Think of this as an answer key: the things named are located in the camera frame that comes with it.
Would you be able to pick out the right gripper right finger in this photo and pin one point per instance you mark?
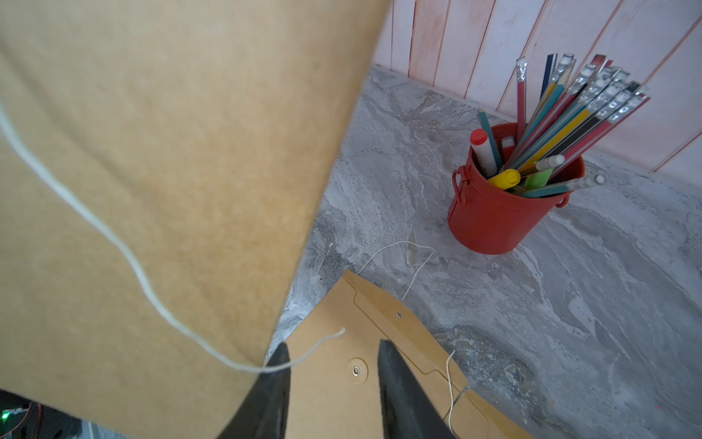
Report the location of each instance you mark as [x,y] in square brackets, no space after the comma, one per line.
[406,410]

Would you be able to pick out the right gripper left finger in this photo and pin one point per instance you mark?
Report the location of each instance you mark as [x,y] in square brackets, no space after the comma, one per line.
[264,411]

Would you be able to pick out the brown file bag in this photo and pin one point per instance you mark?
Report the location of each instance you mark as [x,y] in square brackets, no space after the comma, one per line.
[336,392]
[482,411]
[162,164]

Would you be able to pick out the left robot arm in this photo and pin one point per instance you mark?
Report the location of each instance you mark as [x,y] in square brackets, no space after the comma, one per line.
[22,418]

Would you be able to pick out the red pen holder cup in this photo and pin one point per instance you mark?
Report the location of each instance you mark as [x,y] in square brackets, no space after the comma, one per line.
[488,220]

